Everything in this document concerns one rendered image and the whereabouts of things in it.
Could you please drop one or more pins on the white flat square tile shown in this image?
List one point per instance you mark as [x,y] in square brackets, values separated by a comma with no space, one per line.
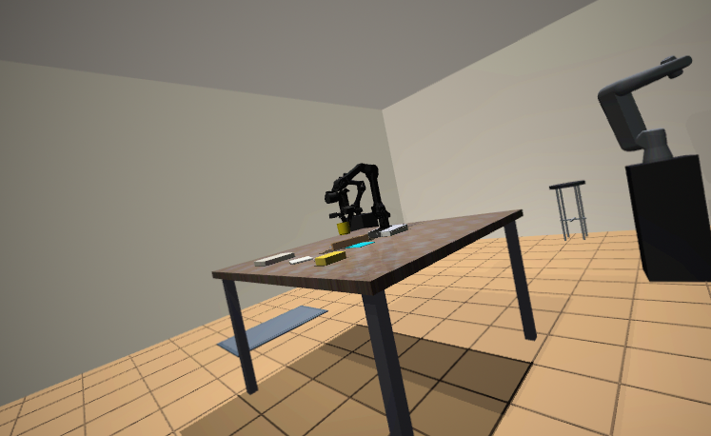
[300,260]

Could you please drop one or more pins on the yellow rectangular block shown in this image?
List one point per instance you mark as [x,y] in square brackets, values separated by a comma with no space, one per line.
[330,258]

